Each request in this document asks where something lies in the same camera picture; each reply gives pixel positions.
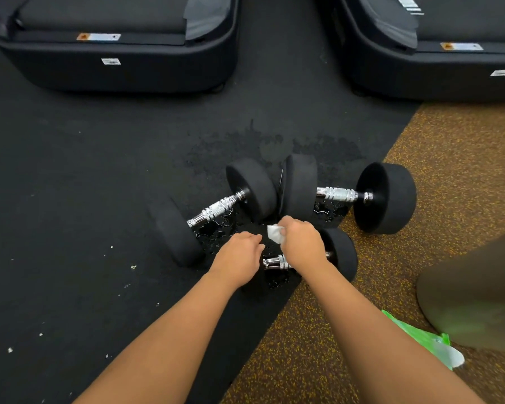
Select person's left forearm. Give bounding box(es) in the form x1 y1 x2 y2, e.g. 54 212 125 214
73 269 238 404

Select person's right forearm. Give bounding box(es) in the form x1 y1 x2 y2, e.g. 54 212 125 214
300 261 485 404

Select black treadmill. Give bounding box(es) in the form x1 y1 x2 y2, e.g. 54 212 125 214
0 0 241 96
315 0 505 104

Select person's left hand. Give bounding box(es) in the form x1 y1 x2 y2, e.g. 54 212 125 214
208 231 266 291

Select small black dumbbell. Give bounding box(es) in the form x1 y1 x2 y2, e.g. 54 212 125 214
261 228 359 285

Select large black dumbbell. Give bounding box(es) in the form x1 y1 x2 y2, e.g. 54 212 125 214
148 157 278 268
278 153 417 235

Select green wipes packet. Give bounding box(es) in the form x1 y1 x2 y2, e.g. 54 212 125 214
381 309 465 371

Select person's trouser leg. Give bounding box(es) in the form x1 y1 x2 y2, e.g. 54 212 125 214
416 235 505 355

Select person's right hand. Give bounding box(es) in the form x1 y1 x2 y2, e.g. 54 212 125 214
276 215 333 276

